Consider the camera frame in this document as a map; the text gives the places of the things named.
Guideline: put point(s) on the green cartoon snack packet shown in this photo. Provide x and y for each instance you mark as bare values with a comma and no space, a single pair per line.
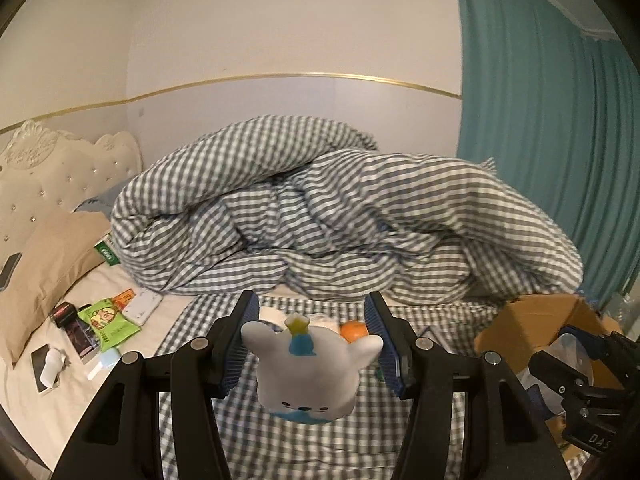
107,322

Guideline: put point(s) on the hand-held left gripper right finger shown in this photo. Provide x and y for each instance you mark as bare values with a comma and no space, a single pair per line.
387,355

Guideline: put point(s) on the cream tufted headboard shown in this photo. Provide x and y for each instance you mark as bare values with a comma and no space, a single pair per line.
45,175

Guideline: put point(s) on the black box with red label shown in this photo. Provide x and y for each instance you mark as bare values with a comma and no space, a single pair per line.
64,315

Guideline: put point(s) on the white tape roll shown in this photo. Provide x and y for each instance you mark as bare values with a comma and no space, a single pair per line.
272,316

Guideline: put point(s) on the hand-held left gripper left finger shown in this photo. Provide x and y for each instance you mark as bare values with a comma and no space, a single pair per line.
234,360

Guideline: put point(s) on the orange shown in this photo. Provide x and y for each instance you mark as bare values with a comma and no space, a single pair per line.
352,332

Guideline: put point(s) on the cream mattress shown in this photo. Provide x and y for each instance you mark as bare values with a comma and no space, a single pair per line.
30,410

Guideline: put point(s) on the white bottle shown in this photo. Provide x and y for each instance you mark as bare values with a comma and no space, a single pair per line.
52,367

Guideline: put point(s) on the white animal toy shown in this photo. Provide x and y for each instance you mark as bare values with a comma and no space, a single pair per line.
310,380

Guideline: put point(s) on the orange packet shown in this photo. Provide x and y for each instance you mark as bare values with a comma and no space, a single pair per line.
124,300

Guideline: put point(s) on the teal curtain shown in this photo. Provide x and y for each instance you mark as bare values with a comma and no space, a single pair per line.
540,135

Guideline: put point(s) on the grey checked duvet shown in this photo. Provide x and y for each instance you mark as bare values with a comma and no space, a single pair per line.
325,220

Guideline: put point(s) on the cardboard box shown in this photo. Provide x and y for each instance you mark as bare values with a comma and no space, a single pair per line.
520,320

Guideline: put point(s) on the small white tube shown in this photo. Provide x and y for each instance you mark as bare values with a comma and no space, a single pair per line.
95,371

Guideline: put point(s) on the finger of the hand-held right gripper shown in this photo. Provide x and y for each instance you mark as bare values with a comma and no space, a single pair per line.
582,340
555,367

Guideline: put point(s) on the beige pillow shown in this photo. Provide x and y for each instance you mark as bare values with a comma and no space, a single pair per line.
55,265

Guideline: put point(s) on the grey checked bed sheet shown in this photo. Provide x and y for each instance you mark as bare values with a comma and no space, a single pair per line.
325,450

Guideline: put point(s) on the grey smartphone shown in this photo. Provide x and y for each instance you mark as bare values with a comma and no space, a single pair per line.
10,270

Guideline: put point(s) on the black phone with tissue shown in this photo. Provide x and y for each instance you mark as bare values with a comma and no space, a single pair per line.
39,360

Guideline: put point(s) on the green and white box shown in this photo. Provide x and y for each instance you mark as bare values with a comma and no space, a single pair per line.
107,250

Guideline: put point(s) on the white flat device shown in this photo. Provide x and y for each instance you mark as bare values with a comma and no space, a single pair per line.
143,306

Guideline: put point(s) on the black and white packet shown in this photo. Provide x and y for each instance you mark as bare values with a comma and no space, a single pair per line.
431,334

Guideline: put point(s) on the dark purple packet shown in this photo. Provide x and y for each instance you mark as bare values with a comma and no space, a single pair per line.
82,342

